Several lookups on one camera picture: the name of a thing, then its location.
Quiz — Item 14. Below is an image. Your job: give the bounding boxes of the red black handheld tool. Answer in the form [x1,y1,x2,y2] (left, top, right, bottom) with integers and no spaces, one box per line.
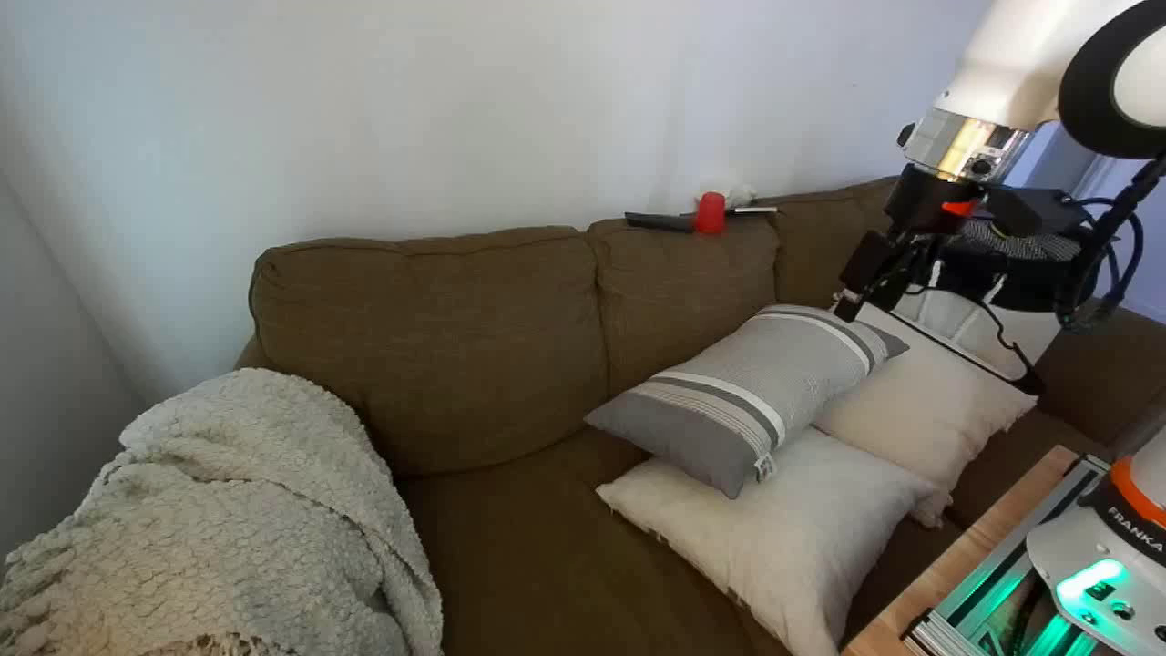
[623,189,779,236]

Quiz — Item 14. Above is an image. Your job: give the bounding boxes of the black coat hanger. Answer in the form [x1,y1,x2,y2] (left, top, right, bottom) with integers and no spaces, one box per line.
[969,289,1049,396]

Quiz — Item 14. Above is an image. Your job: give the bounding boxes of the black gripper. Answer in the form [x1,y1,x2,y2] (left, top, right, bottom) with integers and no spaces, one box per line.
[831,165,975,324]

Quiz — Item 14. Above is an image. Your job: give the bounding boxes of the aluminium rail frame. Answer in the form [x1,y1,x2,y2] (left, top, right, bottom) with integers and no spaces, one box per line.
[906,451,1114,656]

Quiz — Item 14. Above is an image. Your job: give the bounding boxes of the brown fabric sofa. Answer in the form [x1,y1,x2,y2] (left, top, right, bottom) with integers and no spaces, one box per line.
[234,176,1166,656]

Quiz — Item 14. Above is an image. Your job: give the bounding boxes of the cream knitted blanket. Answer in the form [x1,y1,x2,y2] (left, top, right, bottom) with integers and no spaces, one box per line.
[0,363,449,656]

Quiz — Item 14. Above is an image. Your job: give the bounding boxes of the white laundry basket black rim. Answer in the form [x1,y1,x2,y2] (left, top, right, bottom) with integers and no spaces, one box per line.
[890,184,1095,385]

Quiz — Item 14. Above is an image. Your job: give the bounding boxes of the grey striped pillow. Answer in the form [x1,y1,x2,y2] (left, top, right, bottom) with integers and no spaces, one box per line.
[581,303,909,500]

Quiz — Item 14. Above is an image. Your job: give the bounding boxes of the wooden mounting board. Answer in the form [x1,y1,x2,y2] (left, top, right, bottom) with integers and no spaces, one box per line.
[840,442,1084,656]

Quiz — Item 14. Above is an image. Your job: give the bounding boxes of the large white pillow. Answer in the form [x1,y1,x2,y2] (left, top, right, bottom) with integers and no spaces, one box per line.
[592,427,943,656]

